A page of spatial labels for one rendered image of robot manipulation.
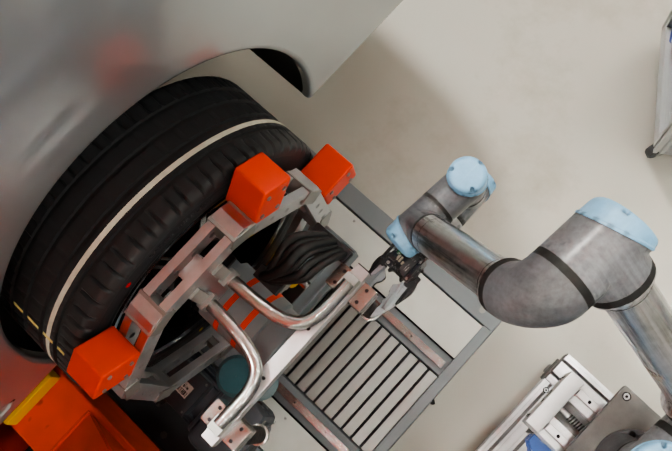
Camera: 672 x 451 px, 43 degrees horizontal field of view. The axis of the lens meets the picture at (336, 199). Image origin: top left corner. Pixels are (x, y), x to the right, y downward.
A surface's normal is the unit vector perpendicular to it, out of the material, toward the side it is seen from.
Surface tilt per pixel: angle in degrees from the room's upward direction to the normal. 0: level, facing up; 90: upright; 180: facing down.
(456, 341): 0
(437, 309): 0
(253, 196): 55
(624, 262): 39
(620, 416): 0
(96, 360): 45
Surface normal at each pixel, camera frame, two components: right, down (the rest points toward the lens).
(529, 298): -0.62, 0.16
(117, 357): 0.40, -0.69
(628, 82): -0.11, -0.25
